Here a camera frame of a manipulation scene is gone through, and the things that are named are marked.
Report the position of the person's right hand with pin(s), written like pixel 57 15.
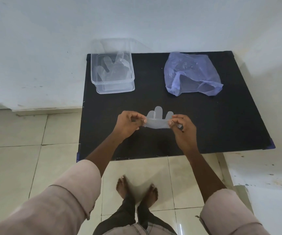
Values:
pixel 185 134

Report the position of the person's left hand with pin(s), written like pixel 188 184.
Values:
pixel 125 123

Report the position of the person's left thumb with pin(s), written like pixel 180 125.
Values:
pixel 141 121

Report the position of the person's right thumb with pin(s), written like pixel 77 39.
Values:
pixel 172 124

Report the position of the clear disposable glove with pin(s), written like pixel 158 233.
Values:
pixel 101 73
pixel 119 68
pixel 157 122

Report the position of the person's left forearm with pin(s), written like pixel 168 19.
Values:
pixel 101 154

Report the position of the person's right forearm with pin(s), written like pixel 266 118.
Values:
pixel 203 171

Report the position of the clear plastic container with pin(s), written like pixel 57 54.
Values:
pixel 112 83

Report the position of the blue plastic bag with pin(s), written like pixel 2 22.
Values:
pixel 190 75

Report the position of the person's left foot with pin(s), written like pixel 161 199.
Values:
pixel 123 187

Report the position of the person's foot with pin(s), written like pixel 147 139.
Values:
pixel 149 195
pixel 123 187

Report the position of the blue tape corner piece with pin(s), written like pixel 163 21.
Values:
pixel 78 157
pixel 271 145

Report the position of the person's right foot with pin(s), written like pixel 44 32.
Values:
pixel 149 195

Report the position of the clear plastic container lid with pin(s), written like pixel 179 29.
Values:
pixel 116 46

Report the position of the dark trousers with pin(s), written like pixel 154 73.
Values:
pixel 131 222

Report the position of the beige shirt sleeve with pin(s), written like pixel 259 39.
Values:
pixel 50 203
pixel 229 215

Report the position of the white sheet with black print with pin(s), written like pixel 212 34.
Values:
pixel 275 212

